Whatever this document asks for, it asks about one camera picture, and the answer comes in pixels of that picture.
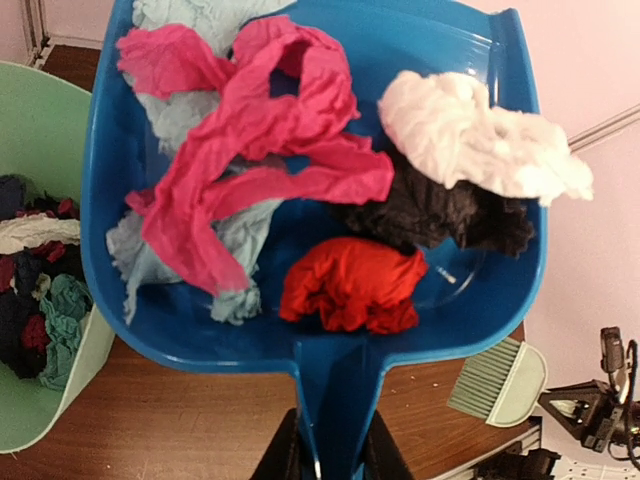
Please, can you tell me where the mint green hand brush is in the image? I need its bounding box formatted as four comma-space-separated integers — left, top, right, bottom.
447, 337, 548, 428

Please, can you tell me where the small red paper scrap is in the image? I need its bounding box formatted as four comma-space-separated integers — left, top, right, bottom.
279, 237, 429, 335

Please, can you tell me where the light blue scrap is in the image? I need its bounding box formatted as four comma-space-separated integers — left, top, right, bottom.
104, 0, 301, 327
38, 274, 93, 391

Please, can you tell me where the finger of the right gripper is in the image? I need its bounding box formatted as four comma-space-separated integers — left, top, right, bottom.
538, 394, 590, 441
538, 380, 613, 408

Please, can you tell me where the white paper scrap upper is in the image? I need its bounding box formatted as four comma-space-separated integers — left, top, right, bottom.
378, 70, 594, 207

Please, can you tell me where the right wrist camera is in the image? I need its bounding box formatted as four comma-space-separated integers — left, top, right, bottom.
600, 326, 626, 395

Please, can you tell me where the right aluminium corner post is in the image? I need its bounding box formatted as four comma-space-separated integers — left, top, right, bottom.
569, 104, 640, 153

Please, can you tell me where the light blue scrap upper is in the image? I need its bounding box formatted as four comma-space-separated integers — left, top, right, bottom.
104, 0, 301, 327

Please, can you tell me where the aluminium front frame rail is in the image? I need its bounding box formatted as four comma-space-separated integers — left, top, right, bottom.
439, 414, 640, 480

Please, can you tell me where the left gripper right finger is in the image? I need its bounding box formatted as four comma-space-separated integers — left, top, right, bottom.
363, 411, 413, 480

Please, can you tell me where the blue plastic dustpan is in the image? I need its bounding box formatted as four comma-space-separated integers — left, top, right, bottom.
79, 0, 549, 480

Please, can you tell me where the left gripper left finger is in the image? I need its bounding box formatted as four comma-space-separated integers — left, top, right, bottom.
250, 408, 302, 480

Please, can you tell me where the pink paper scrap left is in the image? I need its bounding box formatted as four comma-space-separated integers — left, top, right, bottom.
117, 15, 394, 294

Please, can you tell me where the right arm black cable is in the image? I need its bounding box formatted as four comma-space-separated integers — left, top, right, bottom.
607, 339, 640, 461

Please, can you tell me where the aluminium corner post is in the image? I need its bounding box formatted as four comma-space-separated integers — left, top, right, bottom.
569, 104, 640, 153
20, 0, 55, 70

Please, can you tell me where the green plastic trash bin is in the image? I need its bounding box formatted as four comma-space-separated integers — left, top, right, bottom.
1, 62, 114, 454

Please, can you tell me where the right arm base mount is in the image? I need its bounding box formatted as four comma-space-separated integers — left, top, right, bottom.
474, 449, 561, 480

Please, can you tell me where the black scrap upper centre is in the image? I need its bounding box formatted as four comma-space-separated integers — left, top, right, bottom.
329, 150, 535, 257

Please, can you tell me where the left aluminium corner post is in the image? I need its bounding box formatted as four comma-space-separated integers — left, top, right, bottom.
20, 0, 55, 70

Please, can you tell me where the light blue scrap lower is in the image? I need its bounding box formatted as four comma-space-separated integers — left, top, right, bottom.
38, 274, 93, 391

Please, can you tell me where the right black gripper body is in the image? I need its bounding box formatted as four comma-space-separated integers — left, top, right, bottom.
574, 398, 639, 453

